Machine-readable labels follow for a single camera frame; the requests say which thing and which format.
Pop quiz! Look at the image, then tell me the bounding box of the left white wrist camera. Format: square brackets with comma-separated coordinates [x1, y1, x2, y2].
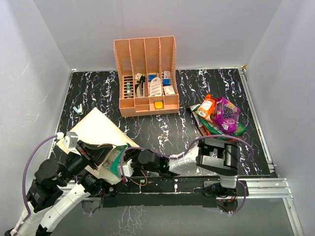
[57, 131, 78, 151]

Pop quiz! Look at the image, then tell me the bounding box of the white label booklet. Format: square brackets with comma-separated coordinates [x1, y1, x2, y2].
[149, 77, 162, 96]

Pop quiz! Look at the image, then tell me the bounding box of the red doritos bag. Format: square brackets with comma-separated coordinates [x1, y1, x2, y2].
[199, 125, 237, 142]

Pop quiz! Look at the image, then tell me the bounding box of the purple cable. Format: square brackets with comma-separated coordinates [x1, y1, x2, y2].
[14, 134, 60, 227]
[119, 134, 254, 177]

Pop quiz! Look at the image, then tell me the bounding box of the green chips bag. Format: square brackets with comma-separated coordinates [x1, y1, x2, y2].
[194, 105, 246, 137]

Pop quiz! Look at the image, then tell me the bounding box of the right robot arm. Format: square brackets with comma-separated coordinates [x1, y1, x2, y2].
[119, 135, 248, 199]

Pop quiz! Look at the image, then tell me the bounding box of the teal white snack bag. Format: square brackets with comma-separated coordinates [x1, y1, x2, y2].
[102, 145, 129, 176]

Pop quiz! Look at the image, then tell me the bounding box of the brown paper bag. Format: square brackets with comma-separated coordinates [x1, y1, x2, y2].
[70, 108, 139, 185]

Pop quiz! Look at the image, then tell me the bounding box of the blue box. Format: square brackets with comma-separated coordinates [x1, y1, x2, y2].
[162, 78, 171, 86]

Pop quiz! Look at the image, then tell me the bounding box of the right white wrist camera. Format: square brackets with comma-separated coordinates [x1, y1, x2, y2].
[118, 160, 134, 177]

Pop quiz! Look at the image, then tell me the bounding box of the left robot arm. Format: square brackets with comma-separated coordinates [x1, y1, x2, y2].
[5, 141, 114, 236]

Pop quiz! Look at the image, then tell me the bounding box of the green white glue stick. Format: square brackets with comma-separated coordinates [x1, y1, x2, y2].
[126, 83, 131, 95]

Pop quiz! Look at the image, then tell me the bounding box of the orange fruit candy bag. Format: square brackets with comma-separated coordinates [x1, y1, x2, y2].
[196, 94, 216, 126]

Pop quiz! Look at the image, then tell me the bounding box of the pink plastic desk organizer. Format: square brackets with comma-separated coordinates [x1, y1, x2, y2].
[114, 36, 180, 118]

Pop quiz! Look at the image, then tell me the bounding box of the aluminium frame rail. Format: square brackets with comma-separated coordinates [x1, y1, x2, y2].
[238, 65, 304, 236]

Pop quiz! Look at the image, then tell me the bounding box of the black white stapler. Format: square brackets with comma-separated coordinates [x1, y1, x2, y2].
[135, 73, 146, 97]

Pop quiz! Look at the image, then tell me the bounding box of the brown kettle chips bag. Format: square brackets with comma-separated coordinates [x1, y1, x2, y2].
[188, 104, 207, 136]

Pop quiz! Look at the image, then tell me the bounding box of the small white card box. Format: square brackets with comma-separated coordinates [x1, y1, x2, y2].
[163, 85, 175, 95]

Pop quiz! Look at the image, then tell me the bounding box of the black front mounting rail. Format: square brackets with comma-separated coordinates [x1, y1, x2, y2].
[99, 176, 249, 211]

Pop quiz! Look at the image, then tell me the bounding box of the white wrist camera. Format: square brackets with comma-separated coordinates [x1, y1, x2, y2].
[57, 131, 78, 151]
[118, 160, 134, 177]

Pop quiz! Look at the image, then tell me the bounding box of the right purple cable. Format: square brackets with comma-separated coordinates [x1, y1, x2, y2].
[119, 134, 254, 177]

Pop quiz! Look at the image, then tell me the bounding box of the small white blue clip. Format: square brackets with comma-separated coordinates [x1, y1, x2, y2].
[73, 104, 83, 116]

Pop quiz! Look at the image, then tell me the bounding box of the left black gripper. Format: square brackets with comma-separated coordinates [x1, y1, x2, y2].
[58, 138, 114, 185]

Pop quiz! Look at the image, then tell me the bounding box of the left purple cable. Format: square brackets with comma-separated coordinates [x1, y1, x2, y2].
[14, 134, 60, 227]

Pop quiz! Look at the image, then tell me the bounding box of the purple grape candy bag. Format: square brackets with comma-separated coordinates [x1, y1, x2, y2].
[213, 97, 240, 135]

